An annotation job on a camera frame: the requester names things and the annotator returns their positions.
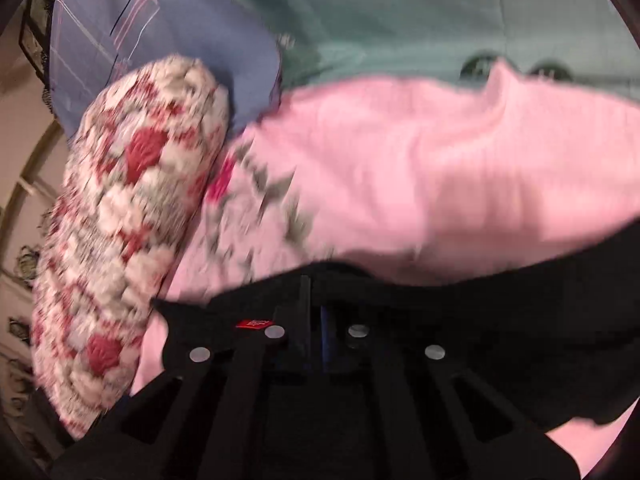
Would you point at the red floral pillow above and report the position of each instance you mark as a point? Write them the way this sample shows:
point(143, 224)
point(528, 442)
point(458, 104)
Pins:
point(135, 200)

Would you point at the teal printed quilt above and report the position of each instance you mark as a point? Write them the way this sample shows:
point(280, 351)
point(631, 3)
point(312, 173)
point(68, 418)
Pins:
point(425, 15)

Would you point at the black pants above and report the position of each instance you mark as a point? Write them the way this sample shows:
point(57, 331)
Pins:
point(500, 320)

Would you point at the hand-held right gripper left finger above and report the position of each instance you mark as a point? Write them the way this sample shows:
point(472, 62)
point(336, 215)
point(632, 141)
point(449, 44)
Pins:
point(304, 320)

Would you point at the blue plaid pillow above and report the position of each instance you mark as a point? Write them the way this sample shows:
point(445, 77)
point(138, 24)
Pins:
point(165, 35)

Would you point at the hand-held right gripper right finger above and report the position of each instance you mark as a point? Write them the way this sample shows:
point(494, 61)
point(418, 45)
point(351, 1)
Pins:
point(325, 332)

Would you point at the pink floral bedsheet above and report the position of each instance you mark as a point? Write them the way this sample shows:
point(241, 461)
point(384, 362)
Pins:
point(400, 170)

